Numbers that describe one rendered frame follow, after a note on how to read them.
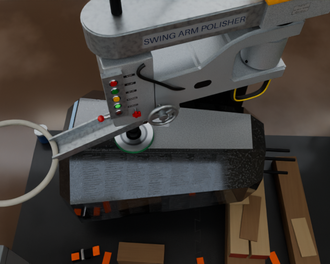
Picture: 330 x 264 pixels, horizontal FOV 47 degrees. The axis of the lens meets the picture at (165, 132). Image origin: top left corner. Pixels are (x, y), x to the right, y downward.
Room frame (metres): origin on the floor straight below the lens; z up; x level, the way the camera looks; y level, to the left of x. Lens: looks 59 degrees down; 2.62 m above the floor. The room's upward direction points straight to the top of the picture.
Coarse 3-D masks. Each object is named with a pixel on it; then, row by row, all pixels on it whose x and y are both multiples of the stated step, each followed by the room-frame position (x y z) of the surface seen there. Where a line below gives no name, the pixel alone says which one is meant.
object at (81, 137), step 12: (168, 108) 1.04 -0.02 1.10; (96, 120) 1.04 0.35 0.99; (108, 120) 1.05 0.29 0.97; (144, 120) 1.00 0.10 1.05; (72, 132) 1.00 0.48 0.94; (84, 132) 1.00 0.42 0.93; (96, 132) 0.99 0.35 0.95; (108, 132) 0.96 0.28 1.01; (120, 132) 0.97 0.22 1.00; (60, 144) 0.95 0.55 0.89; (72, 144) 0.94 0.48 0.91; (84, 144) 0.91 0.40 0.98; (96, 144) 0.93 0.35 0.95; (60, 156) 0.87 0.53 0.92
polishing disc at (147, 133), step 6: (120, 126) 1.09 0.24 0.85; (144, 126) 1.09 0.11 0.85; (150, 126) 1.09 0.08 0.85; (144, 132) 1.05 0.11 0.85; (150, 132) 1.05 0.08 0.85; (120, 138) 1.01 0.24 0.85; (126, 138) 1.01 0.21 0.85; (144, 138) 1.01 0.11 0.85; (150, 138) 1.01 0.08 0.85; (120, 144) 0.98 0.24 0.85; (126, 144) 0.98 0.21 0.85; (132, 144) 0.98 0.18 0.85; (138, 144) 0.98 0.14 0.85; (144, 144) 0.98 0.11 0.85; (126, 150) 0.95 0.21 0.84; (132, 150) 0.94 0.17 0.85; (138, 150) 0.94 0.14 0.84
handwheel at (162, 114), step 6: (156, 108) 0.93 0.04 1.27; (162, 108) 0.93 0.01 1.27; (174, 108) 0.94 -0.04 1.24; (150, 114) 0.91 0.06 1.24; (156, 114) 0.92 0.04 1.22; (162, 114) 0.93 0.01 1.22; (174, 114) 0.95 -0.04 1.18; (150, 120) 0.91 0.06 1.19; (162, 120) 0.93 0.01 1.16; (168, 120) 0.94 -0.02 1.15
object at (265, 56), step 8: (280, 40) 1.17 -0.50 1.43; (248, 48) 1.20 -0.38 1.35; (256, 48) 1.17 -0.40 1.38; (264, 48) 1.16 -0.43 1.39; (272, 48) 1.15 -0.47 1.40; (280, 48) 1.17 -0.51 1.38; (248, 56) 1.19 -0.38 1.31; (256, 56) 1.16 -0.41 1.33; (264, 56) 1.15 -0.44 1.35; (272, 56) 1.16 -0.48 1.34; (280, 56) 1.19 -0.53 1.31; (248, 64) 1.18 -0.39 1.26; (256, 64) 1.16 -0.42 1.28; (264, 64) 1.15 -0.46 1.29; (272, 64) 1.16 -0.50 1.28
